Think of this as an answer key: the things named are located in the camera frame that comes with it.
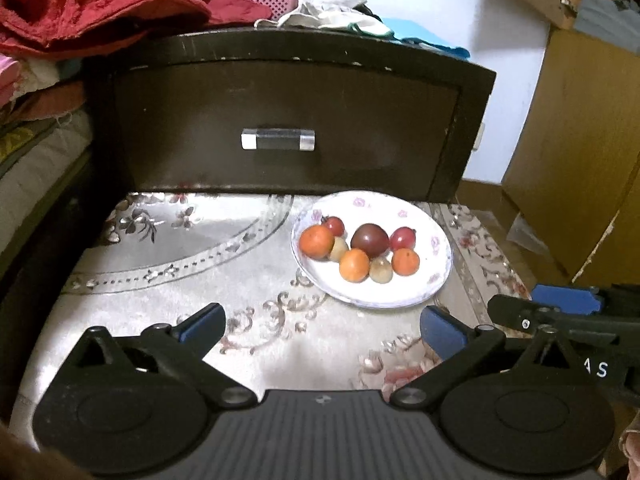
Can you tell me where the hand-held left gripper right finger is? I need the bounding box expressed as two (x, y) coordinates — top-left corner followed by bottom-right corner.
(390, 305), (583, 407)

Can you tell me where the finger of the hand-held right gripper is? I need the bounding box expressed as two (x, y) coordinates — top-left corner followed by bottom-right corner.
(531, 284), (640, 319)
(487, 295), (640, 347)

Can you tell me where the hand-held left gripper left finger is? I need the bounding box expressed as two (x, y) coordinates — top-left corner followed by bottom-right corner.
(67, 303), (256, 407)

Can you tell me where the white floral plate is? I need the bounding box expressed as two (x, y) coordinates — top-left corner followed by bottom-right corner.
(291, 190), (453, 310)

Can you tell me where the small orange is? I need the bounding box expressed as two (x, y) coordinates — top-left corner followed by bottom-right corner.
(339, 249), (371, 283)
(391, 248), (421, 276)

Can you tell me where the green-brown round fruit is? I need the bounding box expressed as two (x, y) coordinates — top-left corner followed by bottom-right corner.
(369, 257), (394, 284)

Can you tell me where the pale yellow round fruit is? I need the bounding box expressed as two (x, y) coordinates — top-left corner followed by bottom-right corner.
(328, 236), (351, 263)

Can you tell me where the large orange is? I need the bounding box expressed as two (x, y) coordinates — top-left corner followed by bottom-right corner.
(299, 224), (335, 260)

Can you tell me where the dark purple tomato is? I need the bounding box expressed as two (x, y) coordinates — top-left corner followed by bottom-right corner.
(350, 223), (390, 256)

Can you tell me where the yellow wooden cabinet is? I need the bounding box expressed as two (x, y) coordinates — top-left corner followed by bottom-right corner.
(467, 0), (640, 286)

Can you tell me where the dark nightstand drawer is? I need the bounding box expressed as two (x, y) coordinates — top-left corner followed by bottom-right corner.
(112, 60), (461, 195)

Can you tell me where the dark wooden nightstand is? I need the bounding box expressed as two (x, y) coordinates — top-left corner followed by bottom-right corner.
(82, 27), (497, 204)

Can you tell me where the bedding pile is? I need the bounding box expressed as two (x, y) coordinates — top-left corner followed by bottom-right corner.
(0, 55), (96, 256)

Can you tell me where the grey cloth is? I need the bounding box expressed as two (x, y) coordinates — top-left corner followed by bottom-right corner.
(574, 0), (640, 46)

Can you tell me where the teal cloth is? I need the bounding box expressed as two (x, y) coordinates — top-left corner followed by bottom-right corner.
(381, 17), (471, 58)

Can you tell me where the white cloth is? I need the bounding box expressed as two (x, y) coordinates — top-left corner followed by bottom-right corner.
(254, 0), (396, 37)

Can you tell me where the red towel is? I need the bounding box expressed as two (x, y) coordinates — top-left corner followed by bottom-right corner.
(0, 0), (273, 53)

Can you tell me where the silver drawer handle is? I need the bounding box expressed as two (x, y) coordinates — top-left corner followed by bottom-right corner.
(240, 128), (316, 153)

